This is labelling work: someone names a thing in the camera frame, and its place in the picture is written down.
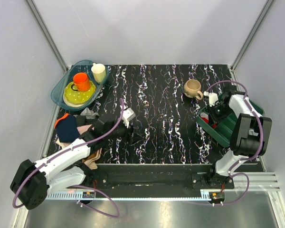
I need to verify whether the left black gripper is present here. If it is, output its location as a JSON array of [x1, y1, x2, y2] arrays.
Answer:
[[104, 119, 143, 145]]

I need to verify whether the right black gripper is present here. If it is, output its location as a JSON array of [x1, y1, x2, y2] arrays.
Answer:
[[206, 103, 232, 127]]

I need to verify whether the red underwear white trim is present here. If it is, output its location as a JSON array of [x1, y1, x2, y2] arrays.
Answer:
[[199, 112, 217, 129]]

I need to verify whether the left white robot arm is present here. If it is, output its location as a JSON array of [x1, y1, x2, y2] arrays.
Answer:
[[10, 117, 133, 210]]

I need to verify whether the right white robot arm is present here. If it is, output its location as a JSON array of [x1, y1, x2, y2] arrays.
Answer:
[[206, 85, 272, 188]]

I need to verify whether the green divided organizer tray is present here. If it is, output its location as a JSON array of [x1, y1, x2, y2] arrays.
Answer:
[[197, 87, 272, 153]]

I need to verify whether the beige ceramic mug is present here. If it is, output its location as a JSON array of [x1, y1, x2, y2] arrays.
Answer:
[[183, 79, 203, 100]]

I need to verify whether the pile of mixed clothes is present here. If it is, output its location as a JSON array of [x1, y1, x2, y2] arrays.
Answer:
[[54, 107, 107, 171]]

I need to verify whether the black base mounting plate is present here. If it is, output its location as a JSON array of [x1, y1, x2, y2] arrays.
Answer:
[[37, 163, 264, 199]]

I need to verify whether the yellow green dotted plate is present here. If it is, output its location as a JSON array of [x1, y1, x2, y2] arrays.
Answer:
[[63, 81, 96, 107]]

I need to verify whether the orange mug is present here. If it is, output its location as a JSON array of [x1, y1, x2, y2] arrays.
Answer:
[[71, 73, 90, 92]]

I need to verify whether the cream yellow cup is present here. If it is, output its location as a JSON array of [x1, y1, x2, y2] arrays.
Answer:
[[91, 63, 106, 84]]

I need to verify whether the teal transparent plastic basin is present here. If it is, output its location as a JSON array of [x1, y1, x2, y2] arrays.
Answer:
[[51, 60, 109, 111]]

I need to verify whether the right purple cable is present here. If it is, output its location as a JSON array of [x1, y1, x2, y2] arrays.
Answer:
[[187, 80, 264, 206]]

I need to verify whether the aluminium rail frame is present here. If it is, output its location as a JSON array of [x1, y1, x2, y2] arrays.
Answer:
[[45, 172, 279, 203]]

